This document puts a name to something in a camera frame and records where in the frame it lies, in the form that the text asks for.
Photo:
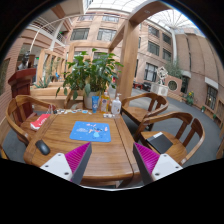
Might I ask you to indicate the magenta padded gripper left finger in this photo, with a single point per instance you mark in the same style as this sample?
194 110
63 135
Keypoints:
70 166

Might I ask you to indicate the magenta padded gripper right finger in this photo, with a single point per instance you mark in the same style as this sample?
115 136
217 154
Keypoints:
153 166

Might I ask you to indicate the blue mouse pad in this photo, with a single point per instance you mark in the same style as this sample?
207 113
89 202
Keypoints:
91 131

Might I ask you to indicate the black computer mouse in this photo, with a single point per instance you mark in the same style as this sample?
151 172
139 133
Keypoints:
43 148

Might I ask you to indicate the black notebook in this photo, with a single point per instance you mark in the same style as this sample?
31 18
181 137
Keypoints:
160 142

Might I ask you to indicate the right near wooden chair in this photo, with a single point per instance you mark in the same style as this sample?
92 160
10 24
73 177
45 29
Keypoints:
181 128

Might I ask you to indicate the wooden chair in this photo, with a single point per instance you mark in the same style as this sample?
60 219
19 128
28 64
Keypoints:
71 103
181 128
19 110
156 105

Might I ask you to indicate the red and white package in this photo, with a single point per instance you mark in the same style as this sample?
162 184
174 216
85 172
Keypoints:
38 123

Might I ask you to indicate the right far wooden chair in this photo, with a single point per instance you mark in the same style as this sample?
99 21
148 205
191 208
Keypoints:
156 105

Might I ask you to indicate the blue tube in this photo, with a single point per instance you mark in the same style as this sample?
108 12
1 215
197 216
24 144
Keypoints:
95 102

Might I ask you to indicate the white pump bottle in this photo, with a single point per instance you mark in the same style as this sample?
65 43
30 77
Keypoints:
116 105

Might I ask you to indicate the yellow bottle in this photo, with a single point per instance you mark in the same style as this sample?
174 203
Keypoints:
105 100

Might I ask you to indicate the left wooden chair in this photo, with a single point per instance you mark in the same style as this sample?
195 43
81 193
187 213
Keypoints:
19 110

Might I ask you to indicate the green potted plant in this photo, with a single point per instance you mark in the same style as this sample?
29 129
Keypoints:
90 77

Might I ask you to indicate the dark red wooden podium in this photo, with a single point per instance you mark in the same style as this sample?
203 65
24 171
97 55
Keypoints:
20 81

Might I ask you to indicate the wooden pillar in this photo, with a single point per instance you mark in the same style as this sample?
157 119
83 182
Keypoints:
128 35

